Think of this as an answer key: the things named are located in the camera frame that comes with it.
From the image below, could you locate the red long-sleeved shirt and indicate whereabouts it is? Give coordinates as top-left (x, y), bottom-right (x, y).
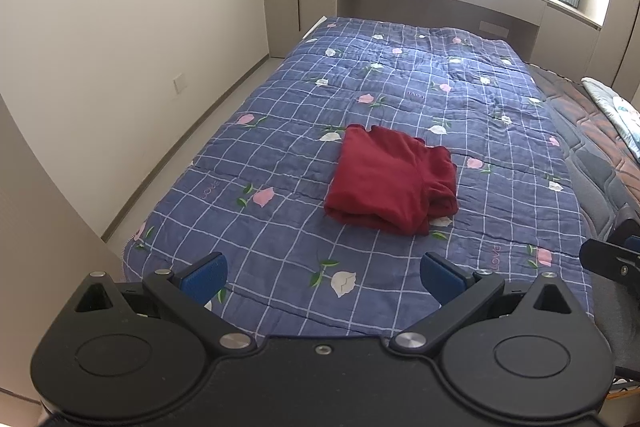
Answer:
top-left (323, 124), bottom-right (459, 237)

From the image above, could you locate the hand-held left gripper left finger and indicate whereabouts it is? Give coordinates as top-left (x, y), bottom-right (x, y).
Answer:
top-left (74, 252), bottom-right (255, 355)

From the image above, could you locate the white floral pillow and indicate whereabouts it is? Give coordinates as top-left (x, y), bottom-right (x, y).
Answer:
top-left (581, 77), bottom-right (640, 160)

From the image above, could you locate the grey brown quilted mattress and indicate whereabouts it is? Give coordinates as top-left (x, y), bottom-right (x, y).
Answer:
top-left (525, 62), bottom-right (640, 383)

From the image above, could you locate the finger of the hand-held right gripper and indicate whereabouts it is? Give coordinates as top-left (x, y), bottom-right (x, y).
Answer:
top-left (580, 237), bottom-right (640, 284)
top-left (606, 218), bottom-right (640, 254)

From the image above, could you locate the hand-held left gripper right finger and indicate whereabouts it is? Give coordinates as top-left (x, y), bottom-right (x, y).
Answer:
top-left (389, 253), bottom-right (574, 355)

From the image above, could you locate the beige door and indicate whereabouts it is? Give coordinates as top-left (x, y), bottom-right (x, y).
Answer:
top-left (0, 94), bottom-right (123, 408)

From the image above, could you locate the blue floral checked quilt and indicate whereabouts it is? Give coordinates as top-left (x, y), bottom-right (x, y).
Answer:
top-left (121, 16), bottom-right (596, 340)

